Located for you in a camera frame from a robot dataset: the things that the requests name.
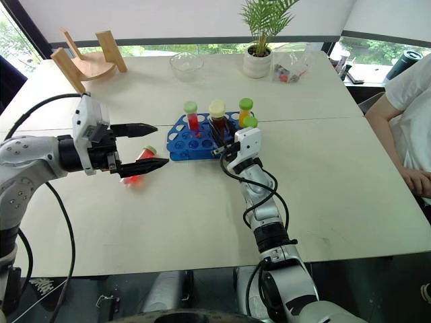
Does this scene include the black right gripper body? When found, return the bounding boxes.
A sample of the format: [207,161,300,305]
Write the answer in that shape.
[211,141,242,160]

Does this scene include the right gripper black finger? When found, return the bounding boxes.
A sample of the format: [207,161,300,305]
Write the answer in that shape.
[208,116,226,151]
[223,118,238,145]

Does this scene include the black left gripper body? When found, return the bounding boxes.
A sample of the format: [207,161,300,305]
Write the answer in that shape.
[88,124,123,176]

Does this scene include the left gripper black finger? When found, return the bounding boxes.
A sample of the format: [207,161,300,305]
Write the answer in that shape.
[118,157,170,179]
[110,122,159,139]

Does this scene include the brown test tube yellow cap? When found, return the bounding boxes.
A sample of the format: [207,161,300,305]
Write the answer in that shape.
[207,99,228,135]

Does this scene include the red test tube green cap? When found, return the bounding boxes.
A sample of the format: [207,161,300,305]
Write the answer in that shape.
[183,100,202,139]
[121,145,158,188]

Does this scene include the orange test tube green cap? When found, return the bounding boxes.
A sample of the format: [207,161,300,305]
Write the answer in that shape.
[238,98,254,127]

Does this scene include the blue test tube rack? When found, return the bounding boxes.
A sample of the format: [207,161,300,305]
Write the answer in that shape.
[166,112,257,163]

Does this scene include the person's hand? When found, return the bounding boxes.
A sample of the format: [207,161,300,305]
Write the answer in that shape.
[401,166,431,199]

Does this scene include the white plant pot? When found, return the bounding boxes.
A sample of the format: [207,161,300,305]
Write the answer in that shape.
[242,44,273,79]

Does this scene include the clear glass bowl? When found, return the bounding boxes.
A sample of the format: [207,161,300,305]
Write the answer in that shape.
[168,51,205,83]

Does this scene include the wooden curved stand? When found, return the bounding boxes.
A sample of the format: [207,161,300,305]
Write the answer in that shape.
[50,28,129,94]

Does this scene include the clear plastic bag with items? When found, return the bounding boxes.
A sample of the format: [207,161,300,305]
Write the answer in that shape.
[271,42,314,84]

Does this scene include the dark chair back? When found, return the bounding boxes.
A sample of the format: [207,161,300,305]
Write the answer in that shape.
[0,55,28,117]

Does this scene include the green palm plant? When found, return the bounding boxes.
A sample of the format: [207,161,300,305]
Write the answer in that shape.
[239,0,301,57]

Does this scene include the small items on windowsill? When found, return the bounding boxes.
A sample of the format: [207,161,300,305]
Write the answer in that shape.
[329,52,366,85]

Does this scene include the metal clip under table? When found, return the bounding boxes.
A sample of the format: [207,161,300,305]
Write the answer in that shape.
[95,293,121,321]

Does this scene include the dark green tumbler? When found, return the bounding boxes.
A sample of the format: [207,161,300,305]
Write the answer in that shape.
[385,50,424,82]

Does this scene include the person's white shirt torso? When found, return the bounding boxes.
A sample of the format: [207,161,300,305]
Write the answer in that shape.
[384,52,431,207]

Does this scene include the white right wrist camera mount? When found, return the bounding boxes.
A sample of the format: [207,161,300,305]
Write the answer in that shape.
[234,127,263,163]

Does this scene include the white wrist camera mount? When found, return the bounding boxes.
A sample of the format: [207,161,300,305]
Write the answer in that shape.
[234,127,263,163]
[71,95,110,176]

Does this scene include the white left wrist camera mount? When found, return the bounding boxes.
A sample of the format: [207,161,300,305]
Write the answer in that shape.
[71,95,110,176]

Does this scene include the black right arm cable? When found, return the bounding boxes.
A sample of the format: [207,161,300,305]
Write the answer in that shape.
[220,153,290,237]

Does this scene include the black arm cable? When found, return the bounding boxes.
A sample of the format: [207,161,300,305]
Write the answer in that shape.
[3,93,84,141]
[220,153,290,237]
[44,181,77,323]

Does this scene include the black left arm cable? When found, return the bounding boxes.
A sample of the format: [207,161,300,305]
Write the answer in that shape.
[3,93,84,141]
[44,181,77,323]

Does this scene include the black right shoulder cable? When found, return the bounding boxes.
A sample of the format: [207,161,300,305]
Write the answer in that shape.
[244,258,272,319]

